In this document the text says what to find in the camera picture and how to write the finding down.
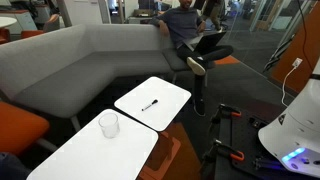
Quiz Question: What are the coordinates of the clear drinking glass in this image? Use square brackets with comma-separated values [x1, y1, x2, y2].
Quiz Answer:
[98, 112, 121, 139]

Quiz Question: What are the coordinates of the larger white side table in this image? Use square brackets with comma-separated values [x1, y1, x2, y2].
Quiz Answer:
[113, 76, 192, 132]

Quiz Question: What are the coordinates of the black whiteboard marker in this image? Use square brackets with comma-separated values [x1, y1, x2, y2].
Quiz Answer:
[141, 98, 159, 112]

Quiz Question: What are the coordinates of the black laptop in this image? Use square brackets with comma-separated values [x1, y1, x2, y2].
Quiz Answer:
[182, 30, 228, 55]

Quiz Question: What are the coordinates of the man in dark sweater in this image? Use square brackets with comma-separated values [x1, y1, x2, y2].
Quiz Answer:
[151, 0, 235, 118]

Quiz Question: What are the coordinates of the smaller white side table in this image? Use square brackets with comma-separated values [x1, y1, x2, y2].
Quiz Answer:
[26, 108, 159, 180]

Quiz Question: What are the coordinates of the standing background person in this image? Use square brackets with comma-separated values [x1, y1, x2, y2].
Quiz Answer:
[201, 0, 226, 32]

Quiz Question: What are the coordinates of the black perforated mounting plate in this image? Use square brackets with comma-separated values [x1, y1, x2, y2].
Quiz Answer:
[214, 109, 320, 180]

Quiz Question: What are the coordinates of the grey fabric sofa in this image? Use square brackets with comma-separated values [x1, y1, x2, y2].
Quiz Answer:
[0, 23, 201, 120]

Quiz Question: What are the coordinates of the grey background chair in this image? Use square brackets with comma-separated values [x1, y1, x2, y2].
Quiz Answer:
[43, 13, 61, 33]

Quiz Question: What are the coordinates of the orange background chair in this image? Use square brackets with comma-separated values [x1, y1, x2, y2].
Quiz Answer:
[20, 29, 46, 40]

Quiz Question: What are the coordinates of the orange cushioned beige sofa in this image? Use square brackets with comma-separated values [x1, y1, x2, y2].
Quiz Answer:
[0, 101, 51, 157]

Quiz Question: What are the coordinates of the round white table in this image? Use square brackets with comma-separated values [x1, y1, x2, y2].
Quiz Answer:
[0, 16, 18, 30]

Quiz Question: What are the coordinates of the orange side table frame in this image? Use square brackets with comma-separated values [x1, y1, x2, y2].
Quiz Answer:
[137, 129, 183, 180]

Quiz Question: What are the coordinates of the black clamp orange handle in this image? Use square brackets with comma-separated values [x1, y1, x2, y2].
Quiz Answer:
[201, 139, 246, 168]
[209, 103, 243, 126]

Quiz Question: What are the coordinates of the white charger cable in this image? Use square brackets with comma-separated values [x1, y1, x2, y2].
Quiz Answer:
[281, 65, 298, 108]

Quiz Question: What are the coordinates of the white wall charger plug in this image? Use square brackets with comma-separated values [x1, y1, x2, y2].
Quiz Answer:
[291, 57, 304, 69]

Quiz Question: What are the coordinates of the thin black hanging cable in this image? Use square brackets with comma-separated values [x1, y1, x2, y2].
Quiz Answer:
[296, 0, 316, 72]

